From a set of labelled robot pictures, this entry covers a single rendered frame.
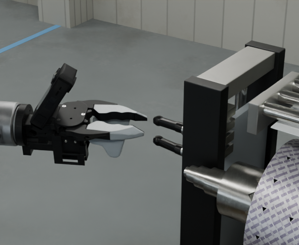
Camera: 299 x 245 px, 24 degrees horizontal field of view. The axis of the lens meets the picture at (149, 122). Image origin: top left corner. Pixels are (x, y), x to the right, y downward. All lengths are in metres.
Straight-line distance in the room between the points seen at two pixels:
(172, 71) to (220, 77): 3.65
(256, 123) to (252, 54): 0.18
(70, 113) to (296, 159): 0.53
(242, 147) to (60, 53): 3.94
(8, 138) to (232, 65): 0.47
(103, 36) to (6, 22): 0.80
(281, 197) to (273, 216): 0.02
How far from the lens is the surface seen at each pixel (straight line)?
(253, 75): 0.86
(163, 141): 0.89
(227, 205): 0.78
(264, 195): 0.71
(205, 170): 0.81
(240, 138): 0.88
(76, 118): 1.16
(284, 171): 0.72
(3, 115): 1.19
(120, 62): 4.61
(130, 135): 1.14
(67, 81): 1.12
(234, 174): 0.78
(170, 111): 3.97
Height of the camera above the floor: 1.77
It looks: 27 degrees down
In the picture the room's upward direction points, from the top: straight up
